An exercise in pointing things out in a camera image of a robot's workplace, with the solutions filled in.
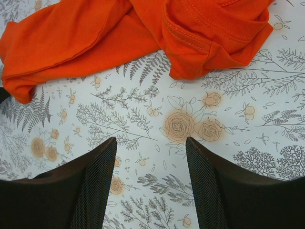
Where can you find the floral patterned table mat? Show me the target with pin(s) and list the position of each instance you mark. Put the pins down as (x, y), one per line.
(253, 116)

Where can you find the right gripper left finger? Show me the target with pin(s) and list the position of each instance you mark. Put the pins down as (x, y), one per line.
(72, 196)

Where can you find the orange t-shirt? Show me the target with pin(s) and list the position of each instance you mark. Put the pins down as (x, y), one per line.
(77, 38)

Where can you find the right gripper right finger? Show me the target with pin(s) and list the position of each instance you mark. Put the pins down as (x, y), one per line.
(228, 196)

